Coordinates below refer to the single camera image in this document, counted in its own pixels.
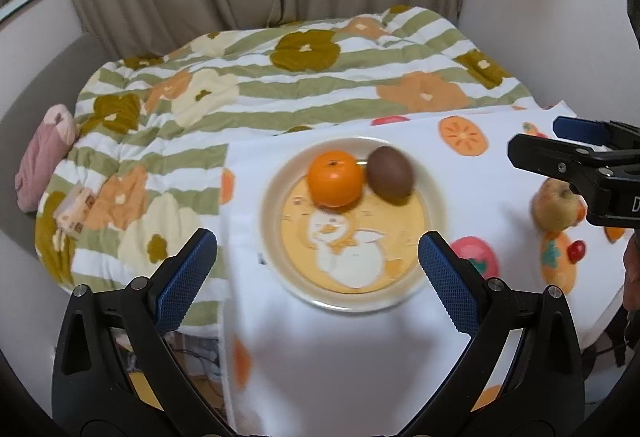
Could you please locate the brown kiwi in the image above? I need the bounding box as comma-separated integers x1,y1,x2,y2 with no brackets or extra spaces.
366,146,415,205

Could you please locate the grey upholstered bed frame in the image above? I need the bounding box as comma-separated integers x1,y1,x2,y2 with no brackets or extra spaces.
0,33,108,368

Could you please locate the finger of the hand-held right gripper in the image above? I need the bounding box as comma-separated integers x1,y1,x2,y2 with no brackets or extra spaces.
507,134,640,199
553,116,640,154

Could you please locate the yellowish apple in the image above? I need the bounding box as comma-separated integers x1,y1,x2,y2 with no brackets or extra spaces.
531,177,587,233

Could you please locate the cream plate with duck print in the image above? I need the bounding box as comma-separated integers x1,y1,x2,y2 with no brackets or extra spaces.
260,137,447,313

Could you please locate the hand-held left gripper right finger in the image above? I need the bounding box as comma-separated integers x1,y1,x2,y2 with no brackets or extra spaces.
400,231,586,437

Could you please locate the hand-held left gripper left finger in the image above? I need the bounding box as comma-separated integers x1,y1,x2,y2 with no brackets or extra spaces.
51,228,236,437

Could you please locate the pink plush toy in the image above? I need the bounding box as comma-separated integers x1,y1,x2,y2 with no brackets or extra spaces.
14,104,78,212

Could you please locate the tissue packet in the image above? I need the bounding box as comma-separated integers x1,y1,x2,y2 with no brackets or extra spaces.
54,187,98,238

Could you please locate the white persimmon-print cloth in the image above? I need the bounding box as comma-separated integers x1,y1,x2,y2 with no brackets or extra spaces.
220,102,631,437

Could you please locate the striped flower-print quilt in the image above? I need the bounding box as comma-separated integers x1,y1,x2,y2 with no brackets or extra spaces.
34,6,541,335

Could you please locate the person's right hand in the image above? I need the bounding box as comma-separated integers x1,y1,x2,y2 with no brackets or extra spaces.
622,237,640,313

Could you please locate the black cable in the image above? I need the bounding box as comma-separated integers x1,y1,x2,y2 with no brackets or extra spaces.
170,332,222,383

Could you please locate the orange mandarin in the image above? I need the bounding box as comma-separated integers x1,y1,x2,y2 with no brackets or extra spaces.
306,150,363,209

